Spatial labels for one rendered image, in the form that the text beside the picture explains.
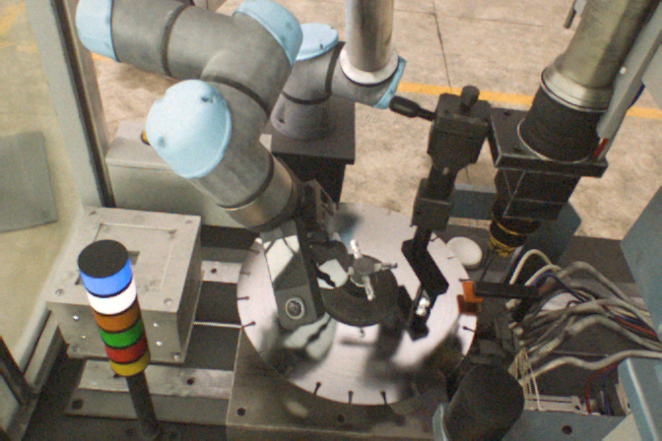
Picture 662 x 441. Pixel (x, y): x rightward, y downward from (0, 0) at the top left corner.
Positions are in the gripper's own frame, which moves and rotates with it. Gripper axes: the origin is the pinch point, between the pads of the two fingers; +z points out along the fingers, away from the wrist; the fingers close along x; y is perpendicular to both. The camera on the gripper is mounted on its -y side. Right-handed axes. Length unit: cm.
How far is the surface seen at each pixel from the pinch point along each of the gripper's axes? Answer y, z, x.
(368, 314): -3.2, 4.1, -2.7
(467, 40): 211, 173, -17
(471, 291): -0.1, 10.9, -15.4
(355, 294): -0.5, 3.1, -1.4
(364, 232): 11.3, 8.0, -1.9
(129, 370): -11.4, -13.5, 20.2
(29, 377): -6.0, -4.8, 45.9
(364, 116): 141, 129, 33
